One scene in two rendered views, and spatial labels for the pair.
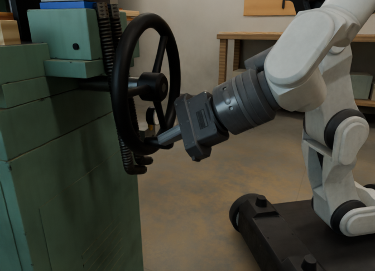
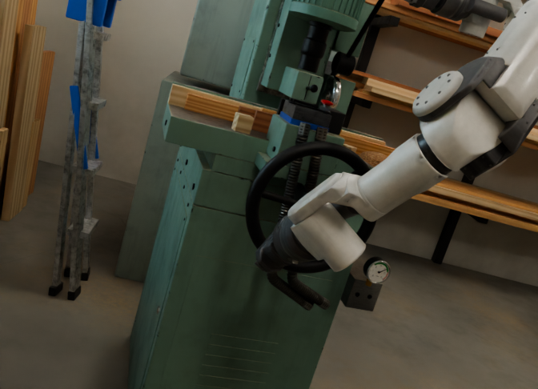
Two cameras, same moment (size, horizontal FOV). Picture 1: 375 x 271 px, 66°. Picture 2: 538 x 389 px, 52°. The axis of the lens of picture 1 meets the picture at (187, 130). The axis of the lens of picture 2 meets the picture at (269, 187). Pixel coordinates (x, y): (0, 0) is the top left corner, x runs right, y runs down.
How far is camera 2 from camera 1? 0.81 m
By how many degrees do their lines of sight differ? 53
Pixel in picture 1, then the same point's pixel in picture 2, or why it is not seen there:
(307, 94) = (312, 242)
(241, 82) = not seen: hidden behind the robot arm
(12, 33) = (245, 125)
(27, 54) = (245, 142)
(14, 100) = (219, 168)
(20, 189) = (190, 230)
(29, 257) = (170, 284)
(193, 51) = not seen: outside the picture
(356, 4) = (367, 181)
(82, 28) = (280, 137)
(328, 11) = (343, 177)
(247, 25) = not seen: outside the picture
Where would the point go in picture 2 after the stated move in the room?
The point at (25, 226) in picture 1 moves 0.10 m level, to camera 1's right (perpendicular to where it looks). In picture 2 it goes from (179, 258) to (196, 278)
